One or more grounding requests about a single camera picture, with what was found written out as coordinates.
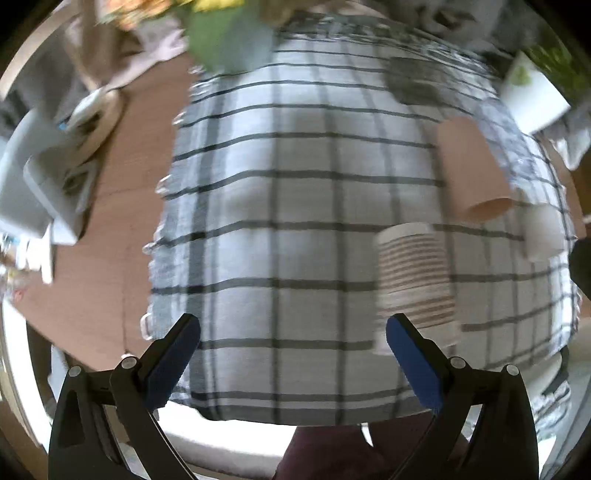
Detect pink tall cup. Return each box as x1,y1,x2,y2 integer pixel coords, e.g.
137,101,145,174
437,116,513,223

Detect white pot green plant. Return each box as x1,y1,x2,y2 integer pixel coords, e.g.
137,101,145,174
499,40,585,135

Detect black white checkered tablecloth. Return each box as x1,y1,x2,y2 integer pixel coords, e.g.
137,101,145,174
150,13,579,425

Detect striped white paper cup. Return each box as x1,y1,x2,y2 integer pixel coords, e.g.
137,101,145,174
373,222,461,356

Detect white projector on stand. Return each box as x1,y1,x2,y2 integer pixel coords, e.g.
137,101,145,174
1,109,98,246

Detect dark glass square tumbler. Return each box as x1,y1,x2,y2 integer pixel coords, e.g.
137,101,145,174
386,57,448,106

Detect small white cup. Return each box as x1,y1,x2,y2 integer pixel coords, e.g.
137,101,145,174
523,204,566,263

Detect white desk lamp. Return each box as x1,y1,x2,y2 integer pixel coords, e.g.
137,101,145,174
1,1,124,166

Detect sunflower bouquet in grey vase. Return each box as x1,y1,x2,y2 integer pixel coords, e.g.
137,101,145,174
97,1,297,74

